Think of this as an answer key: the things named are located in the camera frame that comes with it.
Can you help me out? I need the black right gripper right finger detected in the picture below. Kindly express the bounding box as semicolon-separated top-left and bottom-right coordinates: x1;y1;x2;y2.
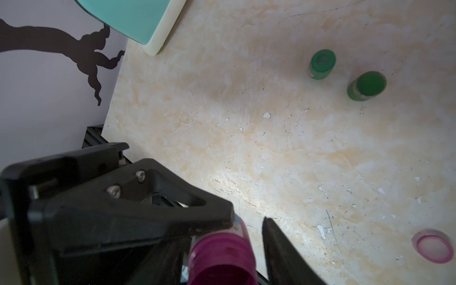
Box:
262;217;325;285

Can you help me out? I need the mint green toaster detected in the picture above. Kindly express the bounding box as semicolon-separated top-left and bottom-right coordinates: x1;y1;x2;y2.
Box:
76;0;186;56

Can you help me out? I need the green paint jar with label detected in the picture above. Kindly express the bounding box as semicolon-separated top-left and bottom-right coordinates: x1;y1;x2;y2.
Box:
309;49;336;80

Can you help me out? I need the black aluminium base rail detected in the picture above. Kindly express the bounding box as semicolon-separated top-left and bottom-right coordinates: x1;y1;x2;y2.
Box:
74;126;132;169

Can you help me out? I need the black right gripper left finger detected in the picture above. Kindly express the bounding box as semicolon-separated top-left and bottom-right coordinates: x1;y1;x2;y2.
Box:
135;238;191;285

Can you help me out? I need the magenta paint jar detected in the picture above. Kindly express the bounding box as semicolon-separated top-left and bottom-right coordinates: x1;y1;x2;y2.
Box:
188;215;258;285

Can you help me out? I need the pink paint jar lid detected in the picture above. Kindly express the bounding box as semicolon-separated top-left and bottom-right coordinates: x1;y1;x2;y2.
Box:
412;229;454;264

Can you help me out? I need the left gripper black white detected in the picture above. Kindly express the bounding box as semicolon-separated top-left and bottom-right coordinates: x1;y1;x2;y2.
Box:
1;142;234;285

